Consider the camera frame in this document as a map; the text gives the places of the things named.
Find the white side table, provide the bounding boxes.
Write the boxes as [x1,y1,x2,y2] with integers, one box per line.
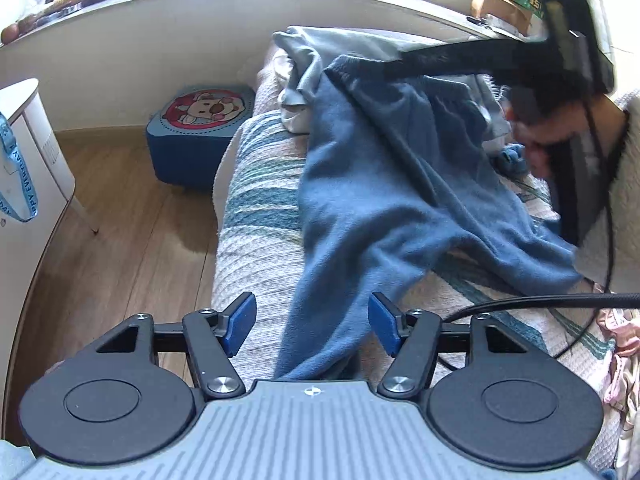
[0,78,101,361]

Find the blue printed ribbon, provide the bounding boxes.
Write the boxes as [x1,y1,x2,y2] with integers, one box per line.
[0,112,40,222]

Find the dark blue fleece pants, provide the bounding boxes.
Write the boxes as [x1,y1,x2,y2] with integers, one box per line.
[272,54,583,381]

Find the person's right hand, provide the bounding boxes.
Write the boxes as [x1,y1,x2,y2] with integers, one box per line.
[502,102,555,181]

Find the blue cartoon dog stool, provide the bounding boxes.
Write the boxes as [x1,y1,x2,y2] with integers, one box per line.
[146,85,257,192]

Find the pink trimmed pajama top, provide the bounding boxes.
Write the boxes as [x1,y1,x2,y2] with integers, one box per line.
[595,307,640,471]

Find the blue rolled sock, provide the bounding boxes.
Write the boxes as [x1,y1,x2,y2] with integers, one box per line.
[492,142,529,179]

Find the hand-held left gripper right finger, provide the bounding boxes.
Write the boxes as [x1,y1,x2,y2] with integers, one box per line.
[367,291,532,401]

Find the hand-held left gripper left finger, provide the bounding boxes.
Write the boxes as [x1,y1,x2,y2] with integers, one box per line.
[94,291,258,401]

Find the light blue fleece garment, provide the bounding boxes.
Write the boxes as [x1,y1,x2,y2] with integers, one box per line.
[272,25,511,136]

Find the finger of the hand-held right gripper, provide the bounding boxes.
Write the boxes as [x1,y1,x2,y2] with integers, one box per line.
[384,34,547,87]

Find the thin black cable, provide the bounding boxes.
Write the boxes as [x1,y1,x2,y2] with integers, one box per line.
[552,95,617,360]

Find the striped waffle blanket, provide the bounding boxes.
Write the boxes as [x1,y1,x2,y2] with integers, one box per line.
[210,35,640,471]

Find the thick braided black cable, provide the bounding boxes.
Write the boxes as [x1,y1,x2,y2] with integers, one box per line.
[444,292,640,323]

